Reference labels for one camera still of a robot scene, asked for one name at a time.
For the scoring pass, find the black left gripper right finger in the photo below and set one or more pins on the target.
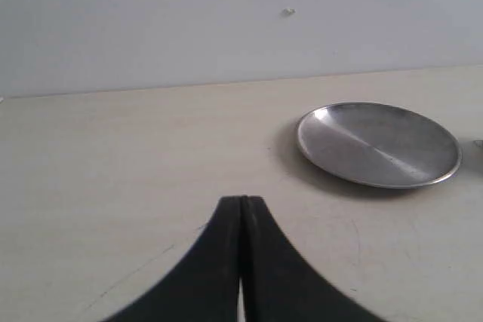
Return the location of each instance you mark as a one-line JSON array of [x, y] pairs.
[[278, 284]]

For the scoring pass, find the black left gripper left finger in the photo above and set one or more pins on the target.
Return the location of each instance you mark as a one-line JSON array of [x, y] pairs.
[[204, 284]]

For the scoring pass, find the red dome push button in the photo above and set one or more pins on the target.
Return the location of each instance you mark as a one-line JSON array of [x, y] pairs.
[[478, 144]]

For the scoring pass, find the round steel plate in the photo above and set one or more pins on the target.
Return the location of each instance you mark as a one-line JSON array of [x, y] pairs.
[[378, 145]]

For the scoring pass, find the white wall plug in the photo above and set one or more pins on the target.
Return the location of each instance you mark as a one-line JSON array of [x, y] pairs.
[[289, 11]]

